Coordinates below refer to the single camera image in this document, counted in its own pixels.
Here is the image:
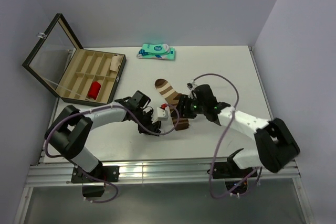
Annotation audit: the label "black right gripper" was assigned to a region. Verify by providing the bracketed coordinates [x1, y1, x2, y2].
[170, 94, 206, 119]

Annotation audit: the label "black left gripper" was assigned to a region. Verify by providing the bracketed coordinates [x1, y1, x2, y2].
[133, 109, 159, 135]

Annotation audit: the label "black white striped sock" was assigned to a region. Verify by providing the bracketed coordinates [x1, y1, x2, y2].
[153, 121, 161, 136]

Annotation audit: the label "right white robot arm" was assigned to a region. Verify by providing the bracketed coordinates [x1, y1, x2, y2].
[177, 84, 300, 179]

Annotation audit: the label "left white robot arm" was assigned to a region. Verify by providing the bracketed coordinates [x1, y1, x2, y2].
[45, 91, 161, 182]

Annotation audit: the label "mint green folded socks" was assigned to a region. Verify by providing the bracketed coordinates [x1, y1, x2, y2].
[137, 44, 175, 60]

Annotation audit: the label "brown striped sock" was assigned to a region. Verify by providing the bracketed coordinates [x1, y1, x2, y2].
[154, 79, 190, 131]

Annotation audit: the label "red rolled sock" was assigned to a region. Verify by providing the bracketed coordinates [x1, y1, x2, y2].
[87, 81, 101, 100]

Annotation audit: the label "beige rolled sock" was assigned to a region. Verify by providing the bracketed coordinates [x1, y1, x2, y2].
[110, 54, 123, 72]

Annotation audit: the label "black compartment box with lid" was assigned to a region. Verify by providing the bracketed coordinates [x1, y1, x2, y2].
[23, 13, 127, 106]

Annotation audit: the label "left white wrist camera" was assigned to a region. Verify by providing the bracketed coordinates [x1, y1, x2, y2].
[156, 103, 170, 121]

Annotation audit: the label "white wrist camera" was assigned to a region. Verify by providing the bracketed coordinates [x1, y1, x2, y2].
[156, 103, 170, 121]
[187, 80, 197, 93]

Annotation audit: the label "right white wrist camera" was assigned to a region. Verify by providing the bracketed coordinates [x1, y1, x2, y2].
[187, 80, 197, 93]

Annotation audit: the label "aluminium mounting rail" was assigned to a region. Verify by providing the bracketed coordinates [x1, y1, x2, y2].
[14, 158, 314, 223]

